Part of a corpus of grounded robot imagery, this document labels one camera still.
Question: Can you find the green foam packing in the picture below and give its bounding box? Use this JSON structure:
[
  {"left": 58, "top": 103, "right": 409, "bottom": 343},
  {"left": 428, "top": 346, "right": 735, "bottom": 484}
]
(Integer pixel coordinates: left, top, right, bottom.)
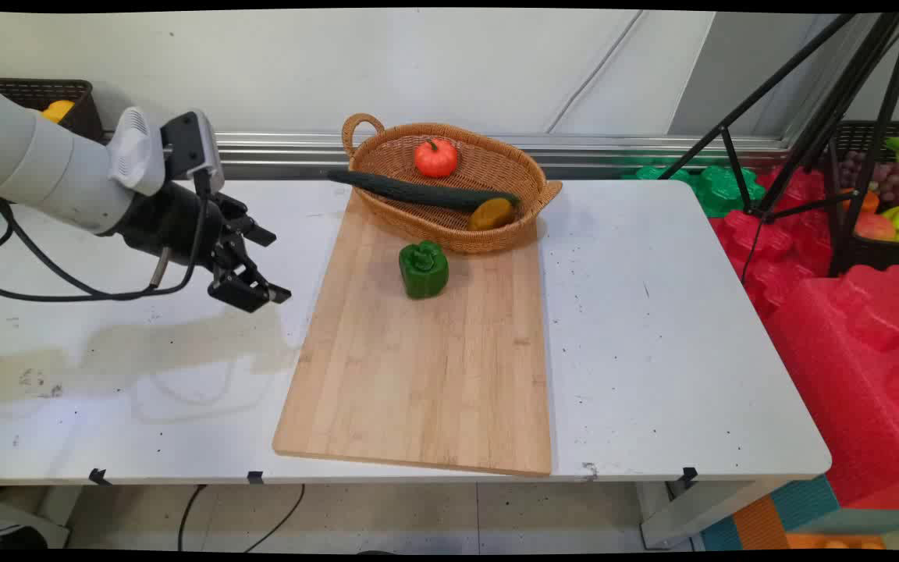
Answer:
[{"left": 621, "top": 159, "right": 767, "bottom": 219}]

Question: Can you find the red-orange peach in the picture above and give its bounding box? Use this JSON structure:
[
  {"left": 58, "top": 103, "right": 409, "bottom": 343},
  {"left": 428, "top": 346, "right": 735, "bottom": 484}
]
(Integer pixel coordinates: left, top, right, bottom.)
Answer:
[{"left": 855, "top": 212, "right": 898, "bottom": 242}]

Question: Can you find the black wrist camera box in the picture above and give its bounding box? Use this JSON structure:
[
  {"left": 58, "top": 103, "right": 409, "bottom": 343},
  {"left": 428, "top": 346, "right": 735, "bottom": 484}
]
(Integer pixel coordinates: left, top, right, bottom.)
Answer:
[{"left": 161, "top": 110, "right": 226, "bottom": 197}]

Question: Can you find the black floor cable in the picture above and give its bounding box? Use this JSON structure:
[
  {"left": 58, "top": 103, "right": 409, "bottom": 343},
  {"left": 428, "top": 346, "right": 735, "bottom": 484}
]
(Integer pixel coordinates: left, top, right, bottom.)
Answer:
[
  {"left": 177, "top": 484, "right": 209, "bottom": 553},
  {"left": 242, "top": 484, "right": 307, "bottom": 553}
]

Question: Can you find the orange carrot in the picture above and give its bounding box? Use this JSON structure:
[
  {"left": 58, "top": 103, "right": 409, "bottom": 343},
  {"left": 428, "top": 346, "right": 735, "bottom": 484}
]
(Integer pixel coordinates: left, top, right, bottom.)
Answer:
[{"left": 842, "top": 187, "right": 882, "bottom": 215}]

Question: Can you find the grey base equipment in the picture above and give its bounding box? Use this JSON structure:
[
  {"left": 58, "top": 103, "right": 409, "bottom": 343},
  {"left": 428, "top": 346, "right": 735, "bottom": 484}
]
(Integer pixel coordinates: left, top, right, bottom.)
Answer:
[{"left": 0, "top": 490, "right": 73, "bottom": 551}]

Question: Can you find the red foam packing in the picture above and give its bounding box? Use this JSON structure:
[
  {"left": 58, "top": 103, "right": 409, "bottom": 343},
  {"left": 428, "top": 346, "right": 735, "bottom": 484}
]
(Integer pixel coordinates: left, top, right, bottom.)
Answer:
[{"left": 709, "top": 165, "right": 899, "bottom": 510}]

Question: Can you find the black tripod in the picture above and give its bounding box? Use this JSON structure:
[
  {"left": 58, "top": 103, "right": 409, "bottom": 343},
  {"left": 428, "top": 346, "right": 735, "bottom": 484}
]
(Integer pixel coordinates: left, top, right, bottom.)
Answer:
[{"left": 656, "top": 12, "right": 899, "bottom": 276}]

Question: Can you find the oval wicker basket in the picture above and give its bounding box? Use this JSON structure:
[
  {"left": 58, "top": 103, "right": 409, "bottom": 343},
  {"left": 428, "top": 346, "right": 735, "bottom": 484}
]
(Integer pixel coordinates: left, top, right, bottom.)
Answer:
[{"left": 341, "top": 113, "right": 563, "bottom": 254}]

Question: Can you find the red tomato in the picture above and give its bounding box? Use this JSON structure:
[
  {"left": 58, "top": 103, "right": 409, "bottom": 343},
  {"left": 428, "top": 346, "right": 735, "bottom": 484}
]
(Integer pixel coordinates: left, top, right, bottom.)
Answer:
[{"left": 414, "top": 137, "right": 460, "bottom": 179}]

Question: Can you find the yellow-orange mango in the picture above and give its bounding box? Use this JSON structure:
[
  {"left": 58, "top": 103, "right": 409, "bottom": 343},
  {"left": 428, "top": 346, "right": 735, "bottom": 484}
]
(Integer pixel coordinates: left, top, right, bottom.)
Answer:
[{"left": 468, "top": 197, "right": 516, "bottom": 232}]

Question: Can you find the white table leg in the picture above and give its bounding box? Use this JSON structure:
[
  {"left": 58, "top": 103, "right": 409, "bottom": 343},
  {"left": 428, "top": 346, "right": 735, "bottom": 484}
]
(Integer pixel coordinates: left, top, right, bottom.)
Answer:
[{"left": 636, "top": 477, "right": 798, "bottom": 550}]

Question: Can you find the black fruit crate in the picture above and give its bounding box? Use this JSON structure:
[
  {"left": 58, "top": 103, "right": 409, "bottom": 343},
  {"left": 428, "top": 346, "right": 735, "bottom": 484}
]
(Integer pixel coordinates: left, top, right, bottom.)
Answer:
[{"left": 829, "top": 120, "right": 899, "bottom": 276}]

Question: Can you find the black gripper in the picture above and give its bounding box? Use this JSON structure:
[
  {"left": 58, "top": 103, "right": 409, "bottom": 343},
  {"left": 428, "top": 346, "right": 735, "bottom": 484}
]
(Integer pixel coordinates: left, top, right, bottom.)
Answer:
[{"left": 113, "top": 180, "right": 293, "bottom": 315}]

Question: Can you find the purple grape bunch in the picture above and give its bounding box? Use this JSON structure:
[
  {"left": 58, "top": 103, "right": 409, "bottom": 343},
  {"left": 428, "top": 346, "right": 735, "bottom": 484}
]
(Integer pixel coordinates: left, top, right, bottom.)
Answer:
[{"left": 840, "top": 150, "right": 899, "bottom": 206}]

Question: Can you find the dark brown plastic basket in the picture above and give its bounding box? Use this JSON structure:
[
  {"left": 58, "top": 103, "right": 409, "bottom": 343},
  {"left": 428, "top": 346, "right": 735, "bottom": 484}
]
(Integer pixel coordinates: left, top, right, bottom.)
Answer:
[{"left": 0, "top": 77, "right": 105, "bottom": 144}]

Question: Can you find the green bell pepper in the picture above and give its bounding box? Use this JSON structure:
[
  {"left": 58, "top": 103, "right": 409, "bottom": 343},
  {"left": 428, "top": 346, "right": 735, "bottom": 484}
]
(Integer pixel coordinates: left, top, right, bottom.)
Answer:
[{"left": 398, "top": 240, "right": 450, "bottom": 300}]

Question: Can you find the silver metal wall rail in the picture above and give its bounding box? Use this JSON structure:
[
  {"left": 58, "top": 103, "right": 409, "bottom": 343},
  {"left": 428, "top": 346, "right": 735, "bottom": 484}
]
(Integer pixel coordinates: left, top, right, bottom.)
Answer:
[{"left": 102, "top": 130, "right": 798, "bottom": 181}]

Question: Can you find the wooden cutting board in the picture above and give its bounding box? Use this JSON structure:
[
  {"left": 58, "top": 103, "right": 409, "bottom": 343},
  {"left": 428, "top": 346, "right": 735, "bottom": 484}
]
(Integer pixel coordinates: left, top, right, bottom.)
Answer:
[{"left": 272, "top": 190, "right": 553, "bottom": 478}]

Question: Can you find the long dark green cucumber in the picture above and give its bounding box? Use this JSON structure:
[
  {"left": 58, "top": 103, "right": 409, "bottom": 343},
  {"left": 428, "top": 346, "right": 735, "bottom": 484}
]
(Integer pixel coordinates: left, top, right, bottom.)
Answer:
[{"left": 327, "top": 169, "right": 522, "bottom": 213}]

